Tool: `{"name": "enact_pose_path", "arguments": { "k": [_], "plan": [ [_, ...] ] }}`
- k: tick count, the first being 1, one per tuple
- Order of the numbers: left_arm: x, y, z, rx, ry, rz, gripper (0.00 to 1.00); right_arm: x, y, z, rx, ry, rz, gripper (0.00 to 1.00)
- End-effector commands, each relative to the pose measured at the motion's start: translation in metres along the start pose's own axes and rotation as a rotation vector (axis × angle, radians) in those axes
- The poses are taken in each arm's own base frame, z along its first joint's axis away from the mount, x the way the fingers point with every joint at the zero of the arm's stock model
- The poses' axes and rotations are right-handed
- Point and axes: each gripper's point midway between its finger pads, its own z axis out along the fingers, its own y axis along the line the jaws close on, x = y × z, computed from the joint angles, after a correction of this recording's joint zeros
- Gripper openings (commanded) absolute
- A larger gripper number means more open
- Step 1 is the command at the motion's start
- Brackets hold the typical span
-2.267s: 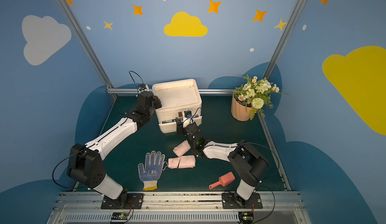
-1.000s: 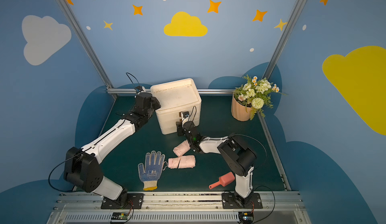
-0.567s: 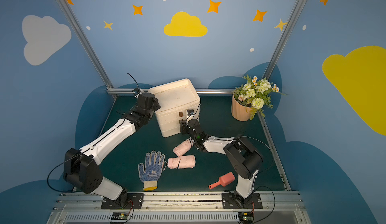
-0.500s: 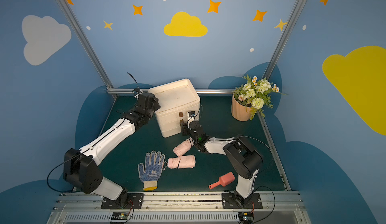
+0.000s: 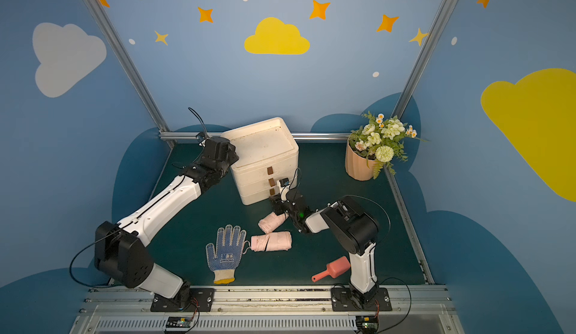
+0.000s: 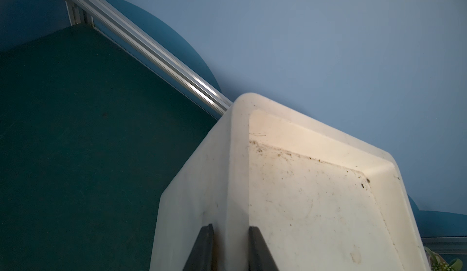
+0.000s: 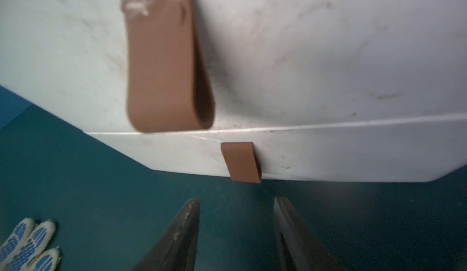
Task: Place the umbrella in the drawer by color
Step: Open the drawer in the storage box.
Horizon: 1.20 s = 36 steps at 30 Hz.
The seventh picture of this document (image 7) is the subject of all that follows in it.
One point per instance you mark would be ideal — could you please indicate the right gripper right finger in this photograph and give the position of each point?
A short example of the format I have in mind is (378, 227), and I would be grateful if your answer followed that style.
(298, 248)

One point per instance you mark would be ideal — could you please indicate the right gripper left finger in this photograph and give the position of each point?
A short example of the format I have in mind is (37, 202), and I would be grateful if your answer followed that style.
(176, 249)

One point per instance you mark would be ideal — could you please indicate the white three-drawer cabinet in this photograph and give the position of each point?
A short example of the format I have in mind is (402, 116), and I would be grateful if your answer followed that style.
(326, 90)

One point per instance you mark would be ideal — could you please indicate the blue dotted work glove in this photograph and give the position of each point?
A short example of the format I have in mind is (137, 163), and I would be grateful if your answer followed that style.
(26, 249)

